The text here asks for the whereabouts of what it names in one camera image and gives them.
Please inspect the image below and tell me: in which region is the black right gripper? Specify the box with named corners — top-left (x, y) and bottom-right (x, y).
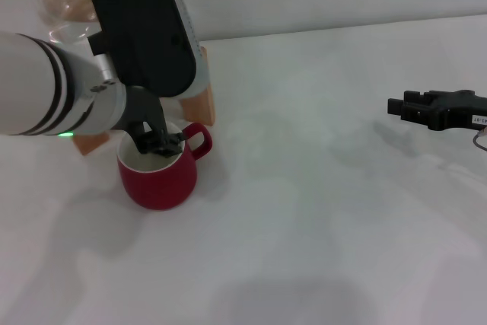
top-left (387, 88), bottom-right (487, 132)

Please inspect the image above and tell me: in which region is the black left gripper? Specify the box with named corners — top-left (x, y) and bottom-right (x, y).
top-left (120, 84), bottom-right (188, 158)

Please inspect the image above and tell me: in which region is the red ceramic cup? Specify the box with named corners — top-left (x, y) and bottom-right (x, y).
top-left (116, 122), bottom-right (214, 212)

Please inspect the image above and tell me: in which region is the light wooden dispenser stand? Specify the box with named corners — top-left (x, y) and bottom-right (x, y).
top-left (72, 45), bottom-right (216, 157)

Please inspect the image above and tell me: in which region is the clear glass water dispenser jar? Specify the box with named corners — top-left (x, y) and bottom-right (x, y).
top-left (32, 0), bottom-right (103, 45)

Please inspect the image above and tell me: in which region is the grey cable with metal connector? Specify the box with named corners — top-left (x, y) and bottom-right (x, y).
top-left (471, 129), bottom-right (487, 151)

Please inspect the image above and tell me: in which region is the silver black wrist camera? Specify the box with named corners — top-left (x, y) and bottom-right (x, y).
top-left (87, 0), bottom-right (211, 101)

